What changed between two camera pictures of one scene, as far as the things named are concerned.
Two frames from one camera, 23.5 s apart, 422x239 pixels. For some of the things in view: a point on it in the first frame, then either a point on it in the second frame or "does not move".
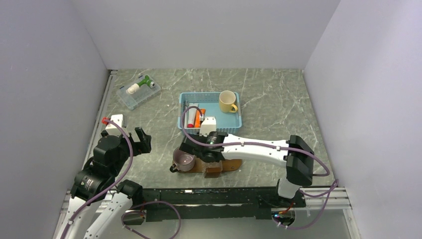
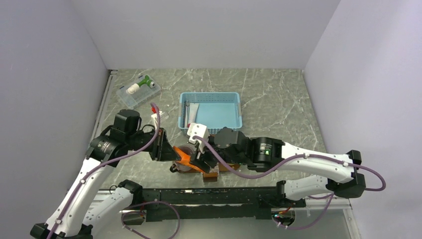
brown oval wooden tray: (227, 165) does not move
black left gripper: (144, 145) -> (165, 151)
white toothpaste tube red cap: (191, 115) does not move
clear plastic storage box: (134, 93) does not move
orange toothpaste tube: (197, 122) -> (186, 160)
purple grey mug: (183, 161) does not move
